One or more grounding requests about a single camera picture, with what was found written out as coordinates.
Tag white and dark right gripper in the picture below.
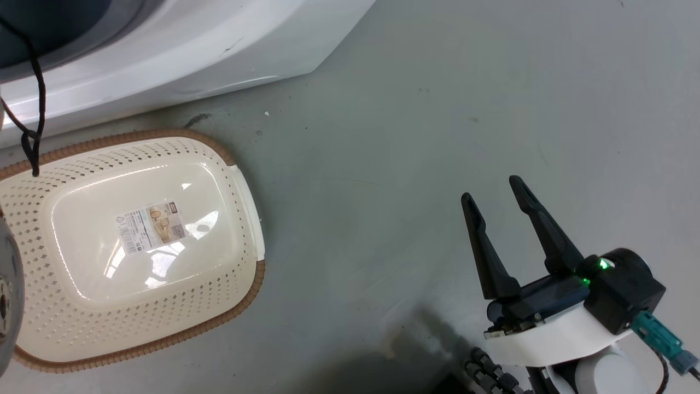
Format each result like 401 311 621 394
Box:
460 175 636 368

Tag white washing machine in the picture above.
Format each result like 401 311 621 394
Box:
0 0 377 149

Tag cream laundry basket brown rim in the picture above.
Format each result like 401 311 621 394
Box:
0 129 267 374

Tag paper label sticker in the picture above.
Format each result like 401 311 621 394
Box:
114 201 188 255

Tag black corrugated cable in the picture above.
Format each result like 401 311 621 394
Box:
464 347 527 394

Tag teal cable connector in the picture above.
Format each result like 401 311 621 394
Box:
631 310 700 377

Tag thin black cable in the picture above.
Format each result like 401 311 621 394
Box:
0 16 46 178

